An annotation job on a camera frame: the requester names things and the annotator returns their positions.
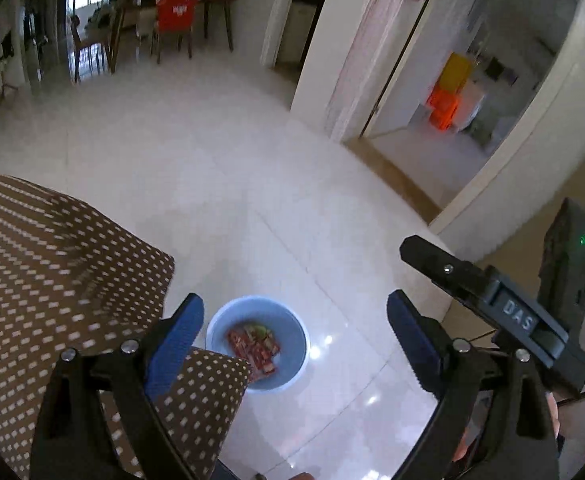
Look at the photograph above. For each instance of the brown dotted tablecloth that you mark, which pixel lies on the brown dotted tablecloth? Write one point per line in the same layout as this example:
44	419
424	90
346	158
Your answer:
47	270

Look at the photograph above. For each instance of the blue plastic bin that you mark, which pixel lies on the blue plastic bin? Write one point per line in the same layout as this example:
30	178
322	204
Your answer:
292	340

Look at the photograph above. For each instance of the orange crate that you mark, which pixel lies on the orange crate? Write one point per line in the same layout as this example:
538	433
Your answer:
443	107

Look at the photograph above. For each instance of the white appliance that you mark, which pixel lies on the white appliance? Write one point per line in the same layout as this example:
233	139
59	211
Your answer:
297	32

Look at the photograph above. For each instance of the green wrapper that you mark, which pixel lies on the green wrapper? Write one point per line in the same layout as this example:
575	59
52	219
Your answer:
261	331

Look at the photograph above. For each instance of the yellow crate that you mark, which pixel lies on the yellow crate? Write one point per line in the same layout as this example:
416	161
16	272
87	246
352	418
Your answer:
456	72

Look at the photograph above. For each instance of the chair with red cover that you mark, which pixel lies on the chair with red cover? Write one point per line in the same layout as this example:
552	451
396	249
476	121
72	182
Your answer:
175	10

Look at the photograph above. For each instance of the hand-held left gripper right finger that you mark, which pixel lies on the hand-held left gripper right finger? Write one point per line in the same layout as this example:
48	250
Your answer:
415	340

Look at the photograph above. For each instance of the red snack wrapper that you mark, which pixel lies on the red snack wrapper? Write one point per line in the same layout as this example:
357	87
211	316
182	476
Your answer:
257	352

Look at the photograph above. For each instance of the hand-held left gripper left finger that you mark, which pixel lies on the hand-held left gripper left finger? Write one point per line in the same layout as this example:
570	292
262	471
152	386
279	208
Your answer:
175	345

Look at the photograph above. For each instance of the wooden chair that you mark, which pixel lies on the wooden chair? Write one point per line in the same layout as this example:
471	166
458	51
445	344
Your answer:
90	42

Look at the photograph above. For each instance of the wooden dining table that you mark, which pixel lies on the wooden dining table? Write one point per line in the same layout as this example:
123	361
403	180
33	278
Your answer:
228	25

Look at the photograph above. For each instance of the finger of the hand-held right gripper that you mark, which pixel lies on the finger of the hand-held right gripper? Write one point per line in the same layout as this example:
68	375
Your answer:
437	265

